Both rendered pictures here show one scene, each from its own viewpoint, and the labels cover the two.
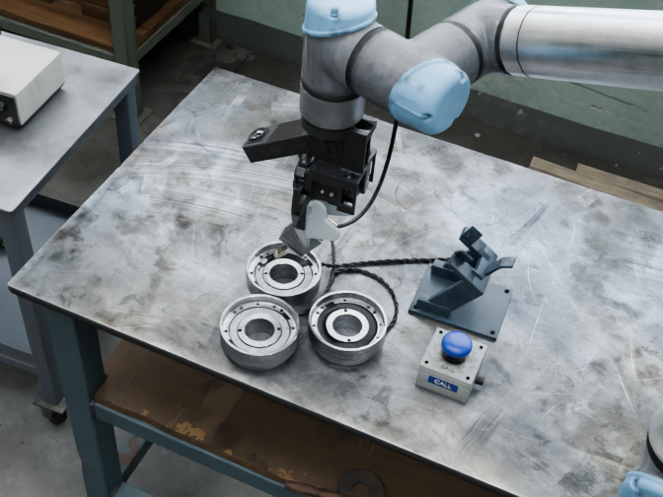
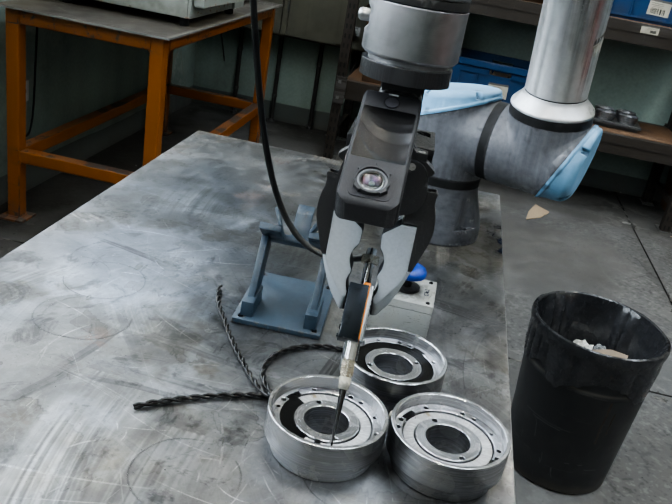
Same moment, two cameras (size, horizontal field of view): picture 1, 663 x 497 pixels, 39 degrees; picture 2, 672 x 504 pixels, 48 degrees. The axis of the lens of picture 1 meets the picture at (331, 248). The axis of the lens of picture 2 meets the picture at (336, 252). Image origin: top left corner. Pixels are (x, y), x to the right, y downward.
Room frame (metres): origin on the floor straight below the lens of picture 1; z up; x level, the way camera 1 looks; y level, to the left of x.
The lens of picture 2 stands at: (1.05, 0.59, 1.22)
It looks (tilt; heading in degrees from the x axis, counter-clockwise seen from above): 24 degrees down; 256
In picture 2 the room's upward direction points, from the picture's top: 10 degrees clockwise
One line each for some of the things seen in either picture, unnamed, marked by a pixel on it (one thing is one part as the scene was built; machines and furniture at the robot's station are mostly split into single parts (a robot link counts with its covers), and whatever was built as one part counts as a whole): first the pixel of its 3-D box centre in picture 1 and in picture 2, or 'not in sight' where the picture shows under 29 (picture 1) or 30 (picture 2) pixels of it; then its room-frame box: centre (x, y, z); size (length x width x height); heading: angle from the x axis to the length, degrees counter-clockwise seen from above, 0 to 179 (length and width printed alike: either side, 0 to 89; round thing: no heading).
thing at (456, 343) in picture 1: (454, 352); (406, 283); (0.78, -0.17, 0.85); 0.04 x 0.04 x 0.05
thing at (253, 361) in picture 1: (258, 333); (445, 446); (0.80, 0.08, 0.82); 0.10 x 0.10 x 0.04
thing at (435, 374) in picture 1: (455, 366); (403, 301); (0.77, -0.18, 0.82); 0.08 x 0.07 x 0.05; 70
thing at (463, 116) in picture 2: not in sight; (458, 127); (0.64, -0.48, 0.97); 0.13 x 0.12 x 0.14; 141
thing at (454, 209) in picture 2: not in sight; (437, 197); (0.64, -0.49, 0.85); 0.15 x 0.15 x 0.10
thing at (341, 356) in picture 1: (346, 329); (391, 371); (0.82, -0.03, 0.82); 0.10 x 0.10 x 0.04
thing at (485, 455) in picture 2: (258, 333); (445, 447); (0.80, 0.08, 0.82); 0.08 x 0.08 x 0.02
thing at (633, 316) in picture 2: not in sight; (575, 394); (0.00, -0.89, 0.21); 0.34 x 0.34 x 0.43
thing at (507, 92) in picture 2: not in sight; (498, 80); (-0.63, -3.34, 0.56); 0.52 x 0.38 x 0.22; 157
